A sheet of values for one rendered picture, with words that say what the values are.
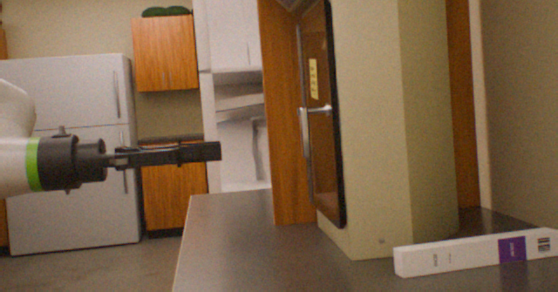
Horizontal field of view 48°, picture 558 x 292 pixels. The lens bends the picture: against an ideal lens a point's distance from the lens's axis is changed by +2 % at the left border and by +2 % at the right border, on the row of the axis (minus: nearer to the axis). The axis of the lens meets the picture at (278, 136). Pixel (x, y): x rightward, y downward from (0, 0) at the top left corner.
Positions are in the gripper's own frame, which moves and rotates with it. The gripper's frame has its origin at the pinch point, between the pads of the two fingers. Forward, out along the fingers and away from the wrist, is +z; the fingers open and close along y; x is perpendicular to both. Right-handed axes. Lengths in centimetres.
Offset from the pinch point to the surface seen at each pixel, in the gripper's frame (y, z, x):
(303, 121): -1.4, 18.0, -4.1
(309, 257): -1.2, 17.6, 20.2
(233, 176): 134, 11, 23
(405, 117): -5.7, 35.0, -3.8
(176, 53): 518, -20, -50
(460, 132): 31, 60, 3
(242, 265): -1.6, 5.6, 20.3
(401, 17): -4.8, 35.3, -20.6
